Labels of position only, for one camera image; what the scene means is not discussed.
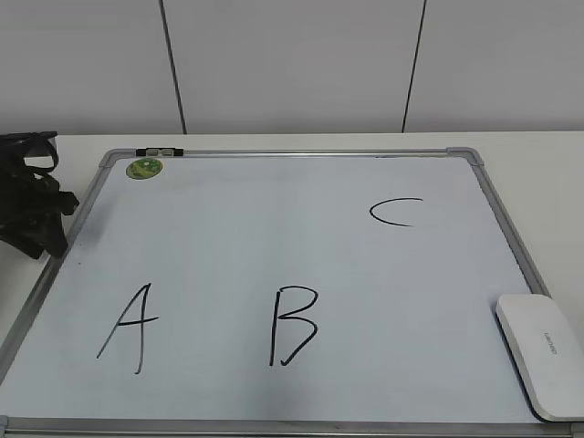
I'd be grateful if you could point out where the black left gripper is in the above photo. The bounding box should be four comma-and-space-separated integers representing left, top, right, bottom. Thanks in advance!
1, 131, 78, 259

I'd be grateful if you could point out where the white rectangular board eraser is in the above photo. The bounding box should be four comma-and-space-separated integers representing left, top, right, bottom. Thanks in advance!
495, 294, 583, 422

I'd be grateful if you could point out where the round green magnet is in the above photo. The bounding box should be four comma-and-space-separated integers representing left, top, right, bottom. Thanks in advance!
126, 158, 163, 181

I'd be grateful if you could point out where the white board with aluminium frame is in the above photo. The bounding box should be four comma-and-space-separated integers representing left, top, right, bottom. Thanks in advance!
1, 148, 583, 437

